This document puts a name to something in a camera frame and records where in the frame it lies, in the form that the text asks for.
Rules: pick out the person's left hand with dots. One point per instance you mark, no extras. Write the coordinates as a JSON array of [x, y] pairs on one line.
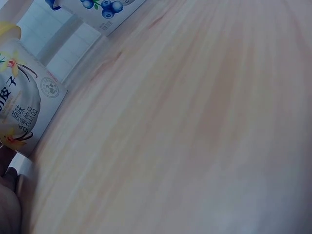
[[8, 209]]

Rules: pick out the person's left fingers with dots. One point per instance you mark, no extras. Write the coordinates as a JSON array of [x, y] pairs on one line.
[[10, 179]]

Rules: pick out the white carton with yellow flowers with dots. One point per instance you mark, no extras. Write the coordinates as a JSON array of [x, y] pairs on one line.
[[29, 102]]

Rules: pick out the white carton with blueberry print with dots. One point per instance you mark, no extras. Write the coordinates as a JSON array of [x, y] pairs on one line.
[[107, 12]]

